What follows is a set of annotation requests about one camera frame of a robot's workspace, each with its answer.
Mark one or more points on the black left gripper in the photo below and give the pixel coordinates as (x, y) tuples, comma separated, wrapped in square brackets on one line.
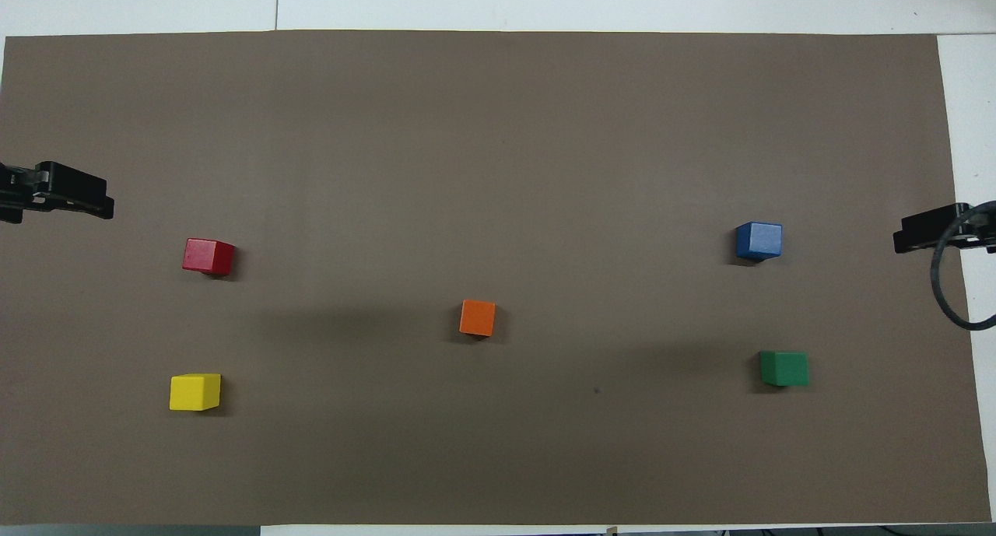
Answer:
[(70, 184)]

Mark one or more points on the yellow wooden block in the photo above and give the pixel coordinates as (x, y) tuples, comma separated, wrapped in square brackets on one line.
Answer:
[(194, 392)]

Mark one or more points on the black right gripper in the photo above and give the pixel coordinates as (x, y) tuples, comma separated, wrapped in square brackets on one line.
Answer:
[(926, 223)]

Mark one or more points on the orange wooden block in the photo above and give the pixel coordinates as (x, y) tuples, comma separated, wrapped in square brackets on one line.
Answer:
[(477, 318)]

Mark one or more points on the blue wooden block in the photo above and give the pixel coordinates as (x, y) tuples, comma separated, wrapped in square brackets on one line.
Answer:
[(759, 240)]

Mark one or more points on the brown table mat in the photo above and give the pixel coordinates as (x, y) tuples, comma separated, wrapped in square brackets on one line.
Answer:
[(498, 443)]

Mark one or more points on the red wooden block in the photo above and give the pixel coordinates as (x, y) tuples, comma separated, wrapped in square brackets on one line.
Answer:
[(208, 256)]

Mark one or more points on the green wooden block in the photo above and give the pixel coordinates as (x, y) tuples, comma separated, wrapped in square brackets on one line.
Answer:
[(784, 369)]

